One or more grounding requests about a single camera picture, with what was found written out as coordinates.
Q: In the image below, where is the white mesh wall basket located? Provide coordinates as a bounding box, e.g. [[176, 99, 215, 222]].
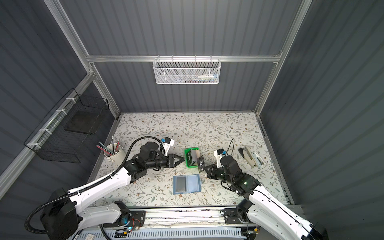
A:
[[153, 58, 222, 85]]

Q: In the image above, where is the green plastic card tray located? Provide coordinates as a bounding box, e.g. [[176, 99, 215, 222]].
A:
[[185, 147, 200, 169]]

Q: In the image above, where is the black VIP card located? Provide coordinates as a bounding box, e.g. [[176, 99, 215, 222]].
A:
[[174, 176, 187, 193]]

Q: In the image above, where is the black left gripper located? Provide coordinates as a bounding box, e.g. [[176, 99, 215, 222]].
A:
[[146, 153, 185, 171]]

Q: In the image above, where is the white pencil cup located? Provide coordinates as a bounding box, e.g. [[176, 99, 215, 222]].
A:
[[104, 143, 127, 165]]

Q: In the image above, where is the black wire basket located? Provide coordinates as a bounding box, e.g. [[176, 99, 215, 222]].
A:
[[24, 89, 110, 164]]

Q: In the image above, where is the thin black right cable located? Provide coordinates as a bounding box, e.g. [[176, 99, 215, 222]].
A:
[[225, 138, 236, 156]]

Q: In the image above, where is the white tube in basket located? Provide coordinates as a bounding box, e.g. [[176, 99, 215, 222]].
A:
[[198, 74, 219, 81]]

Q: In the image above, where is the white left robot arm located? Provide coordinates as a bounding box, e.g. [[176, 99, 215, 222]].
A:
[[40, 138, 185, 240]]

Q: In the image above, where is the blue leather card holder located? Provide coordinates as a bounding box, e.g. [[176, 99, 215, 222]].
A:
[[173, 174, 202, 195]]

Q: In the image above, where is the stack of cards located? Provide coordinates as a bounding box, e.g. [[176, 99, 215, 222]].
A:
[[187, 149, 201, 167]]

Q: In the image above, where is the green pencil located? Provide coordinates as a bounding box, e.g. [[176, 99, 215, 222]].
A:
[[97, 142, 114, 156]]

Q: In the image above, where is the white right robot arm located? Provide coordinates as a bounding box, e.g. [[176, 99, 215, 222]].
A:
[[199, 156, 329, 240]]

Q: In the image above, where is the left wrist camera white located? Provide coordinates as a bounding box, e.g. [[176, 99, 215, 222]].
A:
[[161, 137, 175, 156]]

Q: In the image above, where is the beige black stapler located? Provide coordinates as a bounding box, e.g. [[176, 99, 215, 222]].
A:
[[238, 147, 257, 168]]

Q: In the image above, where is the black corrugated left cable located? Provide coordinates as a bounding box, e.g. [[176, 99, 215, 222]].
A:
[[23, 136, 164, 235]]

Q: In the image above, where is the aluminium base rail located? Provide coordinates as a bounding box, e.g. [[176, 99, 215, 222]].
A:
[[128, 206, 258, 229]]

